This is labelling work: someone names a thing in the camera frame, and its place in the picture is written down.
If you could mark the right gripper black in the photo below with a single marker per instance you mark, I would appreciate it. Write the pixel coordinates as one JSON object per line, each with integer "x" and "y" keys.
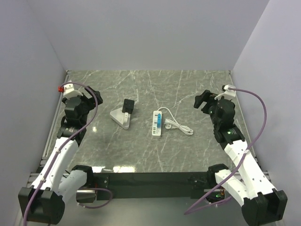
{"x": 206, "y": 96}

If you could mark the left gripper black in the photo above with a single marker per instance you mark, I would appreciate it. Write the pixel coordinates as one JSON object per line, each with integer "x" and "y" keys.
{"x": 91, "y": 100}

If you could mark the black socket adapter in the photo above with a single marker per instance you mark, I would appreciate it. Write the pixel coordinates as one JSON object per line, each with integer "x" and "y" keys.
{"x": 128, "y": 106}

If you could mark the blue plug adapter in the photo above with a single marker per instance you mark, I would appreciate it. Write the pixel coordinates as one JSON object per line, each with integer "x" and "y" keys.
{"x": 159, "y": 120}

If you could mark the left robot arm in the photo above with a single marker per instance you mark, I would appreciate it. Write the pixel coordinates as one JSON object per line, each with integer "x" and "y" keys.
{"x": 45, "y": 199}

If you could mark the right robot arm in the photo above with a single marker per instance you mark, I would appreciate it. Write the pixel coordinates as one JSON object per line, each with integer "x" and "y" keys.
{"x": 261, "y": 203}

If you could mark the small white power strip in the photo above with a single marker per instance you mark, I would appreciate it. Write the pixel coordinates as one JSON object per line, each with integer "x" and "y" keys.
{"x": 117, "y": 116}

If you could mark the black base bar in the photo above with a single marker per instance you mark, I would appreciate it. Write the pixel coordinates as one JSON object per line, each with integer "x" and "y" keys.
{"x": 127, "y": 185}

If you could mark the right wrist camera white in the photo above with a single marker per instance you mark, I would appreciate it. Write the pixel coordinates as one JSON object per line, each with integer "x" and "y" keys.
{"x": 229, "y": 93}

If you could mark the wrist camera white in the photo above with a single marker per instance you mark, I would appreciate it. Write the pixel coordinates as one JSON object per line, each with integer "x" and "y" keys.
{"x": 229, "y": 93}
{"x": 68, "y": 90}

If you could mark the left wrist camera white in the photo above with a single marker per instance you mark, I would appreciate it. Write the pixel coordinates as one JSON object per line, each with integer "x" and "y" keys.
{"x": 68, "y": 90}

